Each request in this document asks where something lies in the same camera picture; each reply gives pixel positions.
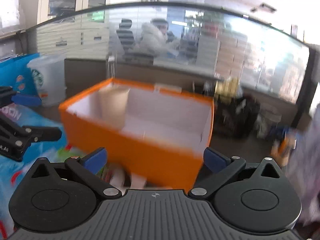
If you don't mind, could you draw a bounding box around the beige paper cup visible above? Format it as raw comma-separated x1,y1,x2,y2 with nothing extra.
98,86,130,130

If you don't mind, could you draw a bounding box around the blue paper bag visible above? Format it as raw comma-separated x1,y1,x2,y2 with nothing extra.
0,53,40,96

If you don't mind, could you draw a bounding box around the Starbucks translucent plastic cup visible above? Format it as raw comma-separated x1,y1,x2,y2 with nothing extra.
27,54,66,107

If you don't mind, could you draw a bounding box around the black mesh desk organizer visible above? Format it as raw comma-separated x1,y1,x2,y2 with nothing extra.
213,95,260,139

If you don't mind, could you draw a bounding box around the orange cardboard box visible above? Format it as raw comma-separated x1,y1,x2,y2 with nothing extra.
59,78,214,191

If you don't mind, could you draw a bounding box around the yellow pill blister pack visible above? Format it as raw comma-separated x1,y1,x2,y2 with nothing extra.
215,77,242,98

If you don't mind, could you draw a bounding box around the frosted glass desk partition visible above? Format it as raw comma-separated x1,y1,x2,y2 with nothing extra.
26,2,310,103

